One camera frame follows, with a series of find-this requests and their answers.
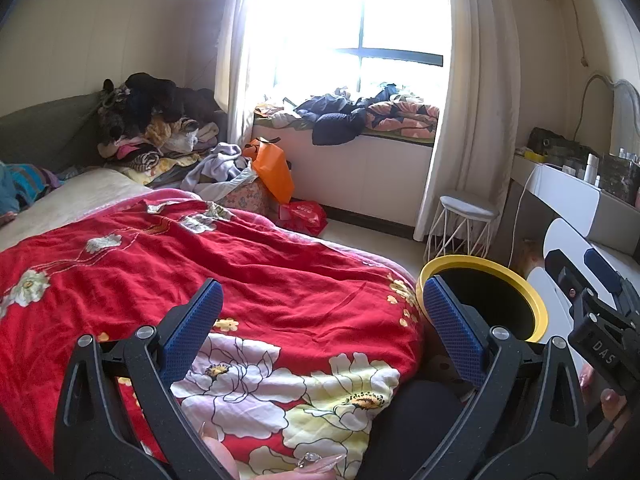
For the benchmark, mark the beige bed sheet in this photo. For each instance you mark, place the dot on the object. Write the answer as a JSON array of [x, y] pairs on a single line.
[[75, 205]]

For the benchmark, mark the pink and black quilt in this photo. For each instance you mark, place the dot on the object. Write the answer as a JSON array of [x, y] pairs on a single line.
[[400, 115]]

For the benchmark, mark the black framed window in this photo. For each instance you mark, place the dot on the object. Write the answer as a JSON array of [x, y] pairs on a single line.
[[400, 20]]

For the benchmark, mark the white bottle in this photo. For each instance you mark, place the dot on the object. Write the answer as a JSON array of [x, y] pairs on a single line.
[[591, 167]]

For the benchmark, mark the orange shopping bag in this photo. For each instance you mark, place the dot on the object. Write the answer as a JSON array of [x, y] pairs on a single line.
[[272, 170]]

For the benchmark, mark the yellow rimmed trash bin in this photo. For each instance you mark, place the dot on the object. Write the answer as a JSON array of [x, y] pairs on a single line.
[[537, 305]]

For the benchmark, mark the grey bed headboard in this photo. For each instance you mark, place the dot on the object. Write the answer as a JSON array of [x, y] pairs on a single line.
[[50, 130]]

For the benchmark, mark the red floral blanket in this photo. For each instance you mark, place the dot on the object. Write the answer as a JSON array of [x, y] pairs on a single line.
[[275, 270]]

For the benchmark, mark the white drawer unit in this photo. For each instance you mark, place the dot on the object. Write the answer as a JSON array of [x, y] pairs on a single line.
[[542, 285]]

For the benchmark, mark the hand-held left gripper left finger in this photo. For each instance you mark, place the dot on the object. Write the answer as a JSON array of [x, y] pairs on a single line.
[[192, 330]]

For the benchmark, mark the teal floral garment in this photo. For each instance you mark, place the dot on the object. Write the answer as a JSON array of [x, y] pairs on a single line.
[[25, 185]]

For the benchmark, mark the dark puffer jacket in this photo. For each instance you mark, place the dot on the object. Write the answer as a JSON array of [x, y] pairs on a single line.
[[335, 130]]

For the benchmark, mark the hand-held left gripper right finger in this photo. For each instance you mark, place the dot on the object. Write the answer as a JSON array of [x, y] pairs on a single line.
[[452, 330]]

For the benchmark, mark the red cloth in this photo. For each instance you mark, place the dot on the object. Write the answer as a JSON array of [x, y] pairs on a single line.
[[266, 110]]

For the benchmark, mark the floral storage basket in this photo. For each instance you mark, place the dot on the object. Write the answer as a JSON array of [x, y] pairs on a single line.
[[250, 200]]

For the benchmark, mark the pile of mixed clothes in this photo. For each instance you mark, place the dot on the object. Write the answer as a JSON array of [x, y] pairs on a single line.
[[150, 110]]

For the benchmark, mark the yellow box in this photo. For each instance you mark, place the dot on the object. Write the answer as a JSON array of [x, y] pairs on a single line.
[[530, 154]]

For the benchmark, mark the person's left hand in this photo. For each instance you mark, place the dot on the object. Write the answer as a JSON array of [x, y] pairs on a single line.
[[225, 455]]

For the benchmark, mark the person's black pants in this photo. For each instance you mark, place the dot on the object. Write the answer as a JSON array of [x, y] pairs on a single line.
[[415, 425]]

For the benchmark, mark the sheer white curtain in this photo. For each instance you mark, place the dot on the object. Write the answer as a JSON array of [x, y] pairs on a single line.
[[230, 60]]

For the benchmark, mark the thick cream curtain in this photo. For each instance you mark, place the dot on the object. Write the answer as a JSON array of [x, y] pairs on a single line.
[[480, 110]]

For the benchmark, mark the white cloth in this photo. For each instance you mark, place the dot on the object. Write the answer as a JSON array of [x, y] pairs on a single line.
[[282, 120]]

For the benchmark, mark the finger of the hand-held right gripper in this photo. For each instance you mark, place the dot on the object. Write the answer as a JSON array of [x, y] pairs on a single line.
[[602, 270], [565, 270]]

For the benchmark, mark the person's right hand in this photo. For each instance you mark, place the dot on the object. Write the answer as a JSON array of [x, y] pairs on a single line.
[[612, 405]]

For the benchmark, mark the black bag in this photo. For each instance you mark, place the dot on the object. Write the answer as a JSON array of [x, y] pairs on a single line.
[[555, 142]]

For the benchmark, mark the curved vanity mirror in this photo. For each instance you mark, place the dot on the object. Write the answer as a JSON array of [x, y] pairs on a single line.
[[630, 110]]

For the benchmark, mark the red plastic bag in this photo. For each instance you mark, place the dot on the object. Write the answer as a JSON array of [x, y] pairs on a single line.
[[302, 215]]

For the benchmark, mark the dark cosmetic organizer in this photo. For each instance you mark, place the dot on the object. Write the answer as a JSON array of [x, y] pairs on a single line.
[[617, 175]]

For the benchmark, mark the grey white garment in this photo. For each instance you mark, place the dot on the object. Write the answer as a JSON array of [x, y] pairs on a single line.
[[220, 160]]

